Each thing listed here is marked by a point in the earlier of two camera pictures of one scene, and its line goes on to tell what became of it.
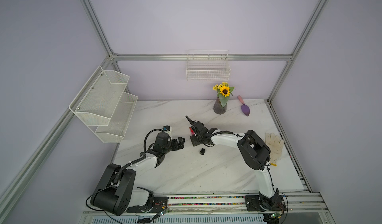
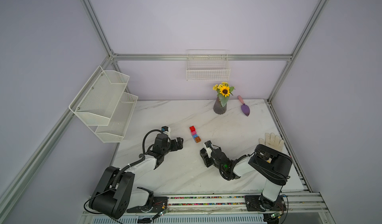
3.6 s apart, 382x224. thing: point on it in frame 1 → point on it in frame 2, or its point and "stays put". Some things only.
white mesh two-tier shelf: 105,105 stays put
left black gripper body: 172,146 stays put
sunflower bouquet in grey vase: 224,91 stays put
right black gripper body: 196,140 → 210,161
